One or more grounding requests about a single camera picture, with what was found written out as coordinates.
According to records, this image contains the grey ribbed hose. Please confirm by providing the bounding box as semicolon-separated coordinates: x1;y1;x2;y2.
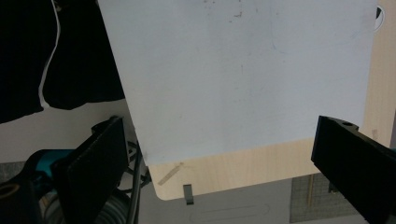
40;188;134;224

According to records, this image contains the black curtain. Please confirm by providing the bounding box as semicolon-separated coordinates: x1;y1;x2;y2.
0;0;126;125

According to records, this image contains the black cable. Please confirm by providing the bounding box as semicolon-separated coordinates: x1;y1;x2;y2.
125;140;152;224

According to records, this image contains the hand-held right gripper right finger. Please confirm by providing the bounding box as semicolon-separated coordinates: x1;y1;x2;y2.
310;115;396;224

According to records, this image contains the teal and black device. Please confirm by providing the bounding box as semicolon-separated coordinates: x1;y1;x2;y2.
0;178;43;224

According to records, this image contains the teal plastic object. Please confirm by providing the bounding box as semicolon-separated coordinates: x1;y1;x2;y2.
35;148;76;181

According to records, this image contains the white sheet mat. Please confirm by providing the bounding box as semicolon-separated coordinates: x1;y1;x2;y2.
97;0;378;167

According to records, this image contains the strip of beige tape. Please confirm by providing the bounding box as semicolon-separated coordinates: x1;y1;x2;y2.
157;161;185;187

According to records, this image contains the white round cable grommet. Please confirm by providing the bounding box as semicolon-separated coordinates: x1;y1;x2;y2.
374;5;386;33

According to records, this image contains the white cable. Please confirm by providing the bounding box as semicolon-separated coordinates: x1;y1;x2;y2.
37;0;62;110

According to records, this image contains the grey metal clip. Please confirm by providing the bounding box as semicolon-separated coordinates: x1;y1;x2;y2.
182;183;195;206

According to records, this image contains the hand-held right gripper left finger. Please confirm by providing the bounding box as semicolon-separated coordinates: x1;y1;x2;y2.
50;115;130;224

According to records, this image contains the grey floor mat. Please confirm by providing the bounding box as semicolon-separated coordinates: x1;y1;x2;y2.
289;172;361;224

